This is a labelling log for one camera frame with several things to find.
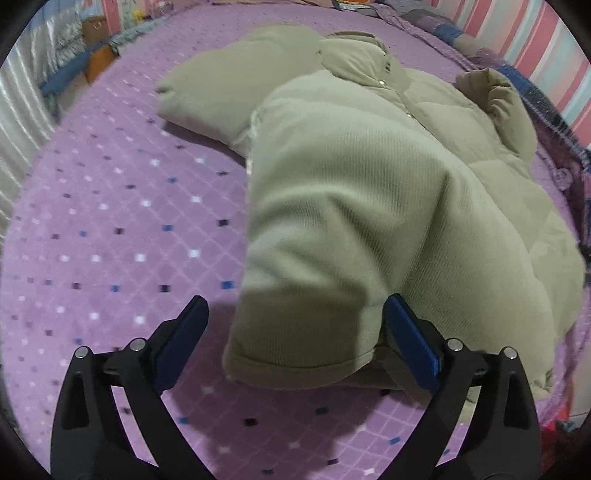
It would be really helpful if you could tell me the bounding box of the beige puffer jacket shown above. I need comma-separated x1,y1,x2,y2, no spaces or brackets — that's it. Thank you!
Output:
156,24,585,399

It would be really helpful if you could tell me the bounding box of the purple diamond-pattern bed sheet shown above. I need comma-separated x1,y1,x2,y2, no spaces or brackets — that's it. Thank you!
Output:
0,0,591,480

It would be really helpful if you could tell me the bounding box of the silver white curtain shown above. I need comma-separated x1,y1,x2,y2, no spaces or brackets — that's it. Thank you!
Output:
1,1,83,232

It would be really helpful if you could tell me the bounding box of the blue fabric beside bed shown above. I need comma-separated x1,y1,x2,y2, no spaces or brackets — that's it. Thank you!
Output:
40,44,117,97

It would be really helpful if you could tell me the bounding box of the brown cardboard box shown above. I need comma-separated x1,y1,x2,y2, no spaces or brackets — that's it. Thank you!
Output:
82,16,110,48

